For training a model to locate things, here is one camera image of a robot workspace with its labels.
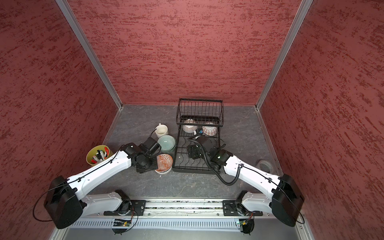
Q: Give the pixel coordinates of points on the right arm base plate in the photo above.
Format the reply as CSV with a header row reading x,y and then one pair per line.
x,y
234,208

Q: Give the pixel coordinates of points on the grey tape roll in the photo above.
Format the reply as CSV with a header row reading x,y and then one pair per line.
x,y
265,166

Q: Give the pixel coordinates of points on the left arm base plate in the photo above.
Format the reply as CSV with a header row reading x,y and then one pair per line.
x,y
136,207

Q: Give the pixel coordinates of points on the orange pattern bowl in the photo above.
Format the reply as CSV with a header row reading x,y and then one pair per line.
x,y
164,162

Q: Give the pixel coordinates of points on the black wire dish rack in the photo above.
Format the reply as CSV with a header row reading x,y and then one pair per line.
x,y
202,111

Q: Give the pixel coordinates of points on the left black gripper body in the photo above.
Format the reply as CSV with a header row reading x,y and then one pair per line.
x,y
149,164

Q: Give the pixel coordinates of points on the aluminium front rail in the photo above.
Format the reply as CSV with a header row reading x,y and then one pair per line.
x,y
180,207

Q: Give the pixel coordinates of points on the markers in yellow cup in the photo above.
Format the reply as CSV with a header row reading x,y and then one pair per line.
x,y
100,154

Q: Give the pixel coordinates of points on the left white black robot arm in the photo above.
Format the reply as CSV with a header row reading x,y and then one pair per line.
x,y
69,199

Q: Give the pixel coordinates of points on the white ceramic mug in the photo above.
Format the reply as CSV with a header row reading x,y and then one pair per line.
x,y
161,130

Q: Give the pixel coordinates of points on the yellow cup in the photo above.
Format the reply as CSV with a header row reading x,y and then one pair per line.
x,y
91,154

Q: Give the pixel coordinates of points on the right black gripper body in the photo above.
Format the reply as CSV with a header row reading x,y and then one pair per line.
x,y
196,153

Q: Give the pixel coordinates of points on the blue triangle pattern bowl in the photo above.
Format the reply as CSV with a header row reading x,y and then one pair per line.
x,y
210,129

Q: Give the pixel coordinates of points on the pink striped bowl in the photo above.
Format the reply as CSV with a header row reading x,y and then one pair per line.
x,y
189,126

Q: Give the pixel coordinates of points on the teal line pattern bowl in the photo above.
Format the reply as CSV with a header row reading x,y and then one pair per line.
x,y
167,143

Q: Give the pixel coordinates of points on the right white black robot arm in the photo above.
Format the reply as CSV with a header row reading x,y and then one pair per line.
x,y
283,197

